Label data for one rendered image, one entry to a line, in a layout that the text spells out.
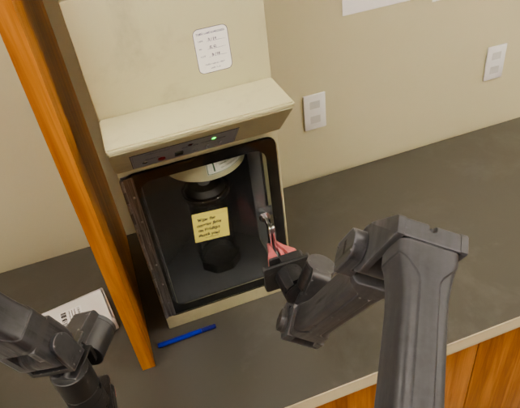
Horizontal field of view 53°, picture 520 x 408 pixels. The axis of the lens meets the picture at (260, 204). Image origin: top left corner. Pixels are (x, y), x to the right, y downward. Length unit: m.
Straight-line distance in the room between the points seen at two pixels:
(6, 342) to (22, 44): 0.40
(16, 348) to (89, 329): 0.14
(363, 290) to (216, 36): 0.50
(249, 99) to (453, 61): 0.99
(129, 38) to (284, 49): 0.66
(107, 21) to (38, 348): 0.50
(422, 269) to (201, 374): 0.77
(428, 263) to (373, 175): 1.17
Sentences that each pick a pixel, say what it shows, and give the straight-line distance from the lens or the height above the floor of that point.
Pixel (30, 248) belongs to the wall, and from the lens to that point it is 1.65.
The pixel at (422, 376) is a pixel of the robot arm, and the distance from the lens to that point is 0.49.
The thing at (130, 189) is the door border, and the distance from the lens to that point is 1.02.
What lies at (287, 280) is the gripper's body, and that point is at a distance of 1.04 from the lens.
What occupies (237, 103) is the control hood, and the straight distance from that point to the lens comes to 0.91.
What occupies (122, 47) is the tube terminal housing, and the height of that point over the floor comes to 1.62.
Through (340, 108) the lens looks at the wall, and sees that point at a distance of 1.63.
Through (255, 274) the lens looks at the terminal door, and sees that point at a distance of 1.24.
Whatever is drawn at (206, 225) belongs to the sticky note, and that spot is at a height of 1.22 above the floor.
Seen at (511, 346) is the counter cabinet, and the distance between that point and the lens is 1.49.
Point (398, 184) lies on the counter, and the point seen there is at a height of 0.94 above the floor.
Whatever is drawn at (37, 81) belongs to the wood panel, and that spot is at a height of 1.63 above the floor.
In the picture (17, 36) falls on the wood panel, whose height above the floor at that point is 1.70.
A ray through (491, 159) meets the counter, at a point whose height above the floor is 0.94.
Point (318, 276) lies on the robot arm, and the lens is 0.95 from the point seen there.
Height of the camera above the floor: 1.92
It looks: 38 degrees down
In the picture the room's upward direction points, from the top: 8 degrees counter-clockwise
